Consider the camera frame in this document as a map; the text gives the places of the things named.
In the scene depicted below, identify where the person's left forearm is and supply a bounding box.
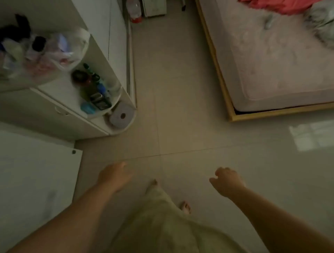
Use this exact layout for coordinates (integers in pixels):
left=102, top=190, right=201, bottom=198
left=6, top=181, right=116, bottom=253

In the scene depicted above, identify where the person's light green dress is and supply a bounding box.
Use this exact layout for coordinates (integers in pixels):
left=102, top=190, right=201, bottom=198
left=104, top=185, right=251, bottom=253

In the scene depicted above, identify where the blue capped bottle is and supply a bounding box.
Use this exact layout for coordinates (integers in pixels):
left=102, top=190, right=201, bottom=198
left=97, top=79, right=112, bottom=103

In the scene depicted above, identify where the white door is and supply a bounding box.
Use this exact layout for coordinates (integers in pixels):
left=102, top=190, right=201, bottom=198
left=0, top=129, right=83, bottom=253

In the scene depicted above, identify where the white toilet paper roll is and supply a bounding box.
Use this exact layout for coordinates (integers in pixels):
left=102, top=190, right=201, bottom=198
left=109, top=102, right=136, bottom=129

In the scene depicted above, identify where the wooden bed frame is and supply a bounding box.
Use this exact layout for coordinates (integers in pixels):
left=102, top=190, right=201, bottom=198
left=194, top=0, right=334, bottom=122

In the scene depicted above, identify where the pink mattress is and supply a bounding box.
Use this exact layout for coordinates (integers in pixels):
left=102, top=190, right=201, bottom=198
left=199, top=0, right=334, bottom=113

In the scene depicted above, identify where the clear plastic bag of items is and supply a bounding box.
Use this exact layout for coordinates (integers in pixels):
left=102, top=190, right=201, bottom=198
left=0, top=27, right=91, bottom=90

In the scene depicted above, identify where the red blanket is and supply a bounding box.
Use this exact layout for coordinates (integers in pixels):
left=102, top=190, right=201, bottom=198
left=238, top=0, right=324, bottom=15

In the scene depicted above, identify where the white corner shelf cabinet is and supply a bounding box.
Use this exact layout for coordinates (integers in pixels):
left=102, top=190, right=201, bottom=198
left=0, top=0, right=137, bottom=142

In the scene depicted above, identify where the dark rectangular box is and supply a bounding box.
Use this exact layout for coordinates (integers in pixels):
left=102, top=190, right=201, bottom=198
left=90, top=92, right=113, bottom=111

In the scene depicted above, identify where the dark green bottle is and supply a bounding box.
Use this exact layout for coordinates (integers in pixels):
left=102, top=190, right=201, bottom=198
left=79, top=63, right=103, bottom=103

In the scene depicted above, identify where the person's left hand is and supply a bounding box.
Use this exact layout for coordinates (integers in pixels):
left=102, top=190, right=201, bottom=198
left=97, top=162, right=133, bottom=193

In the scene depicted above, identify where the white small cabinet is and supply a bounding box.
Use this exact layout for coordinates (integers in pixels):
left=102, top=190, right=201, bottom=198
left=142, top=0, right=167, bottom=18

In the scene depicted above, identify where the dark round jar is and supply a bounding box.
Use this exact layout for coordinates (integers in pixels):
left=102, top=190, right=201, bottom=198
left=72, top=70, right=90, bottom=85

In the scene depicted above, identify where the clear bottle with red base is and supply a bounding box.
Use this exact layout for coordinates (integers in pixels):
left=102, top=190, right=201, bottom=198
left=126, top=0, right=143, bottom=24

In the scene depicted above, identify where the blue small container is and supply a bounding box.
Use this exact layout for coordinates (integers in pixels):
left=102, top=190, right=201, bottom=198
left=80, top=102, right=97, bottom=115

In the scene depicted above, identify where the person's right hand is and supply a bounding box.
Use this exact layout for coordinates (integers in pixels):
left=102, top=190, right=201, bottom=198
left=209, top=167, right=246, bottom=198

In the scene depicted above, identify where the person's right forearm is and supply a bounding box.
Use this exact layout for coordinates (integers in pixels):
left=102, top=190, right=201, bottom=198
left=228, top=186, right=334, bottom=253

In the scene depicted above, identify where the black object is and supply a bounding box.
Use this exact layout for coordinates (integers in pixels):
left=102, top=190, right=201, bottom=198
left=0, top=14, right=32, bottom=43

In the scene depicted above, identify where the grey patterned cloth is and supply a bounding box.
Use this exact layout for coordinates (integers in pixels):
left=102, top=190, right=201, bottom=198
left=304, top=0, right=334, bottom=50

